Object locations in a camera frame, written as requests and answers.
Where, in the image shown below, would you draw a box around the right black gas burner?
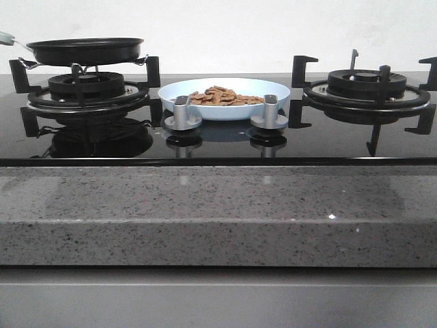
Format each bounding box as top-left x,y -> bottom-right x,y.
326,70 -> 407,100

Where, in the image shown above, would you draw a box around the left black gas burner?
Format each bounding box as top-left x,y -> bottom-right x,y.
48,72 -> 125,102

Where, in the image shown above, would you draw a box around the right silver stove knob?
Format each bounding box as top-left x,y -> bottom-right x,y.
251,94 -> 288,130

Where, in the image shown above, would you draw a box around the black glass cooktop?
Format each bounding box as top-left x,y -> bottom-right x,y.
1,74 -> 436,167

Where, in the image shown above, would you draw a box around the grey cabinet drawer front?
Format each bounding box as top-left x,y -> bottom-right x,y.
1,268 -> 436,327

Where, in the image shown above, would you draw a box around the wire trivet ring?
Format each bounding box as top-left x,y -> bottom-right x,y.
18,54 -> 151,74

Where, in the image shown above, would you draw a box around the black frying pan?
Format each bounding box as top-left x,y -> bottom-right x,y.
24,38 -> 144,66

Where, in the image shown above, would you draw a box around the black gas burner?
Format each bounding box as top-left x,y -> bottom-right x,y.
326,70 -> 407,100
48,72 -> 125,102

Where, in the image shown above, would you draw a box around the light blue plate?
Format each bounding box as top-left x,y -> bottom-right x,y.
158,77 -> 291,121

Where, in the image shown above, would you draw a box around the brown meat pieces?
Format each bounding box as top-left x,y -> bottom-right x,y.
189,85 -> 264,106

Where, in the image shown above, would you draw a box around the silver stove knob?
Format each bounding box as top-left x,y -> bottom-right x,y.
251,94 -> 288,130
165,96 -> 202,131

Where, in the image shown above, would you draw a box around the left silver stove knob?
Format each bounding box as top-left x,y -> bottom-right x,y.
165,96 -> 202,131

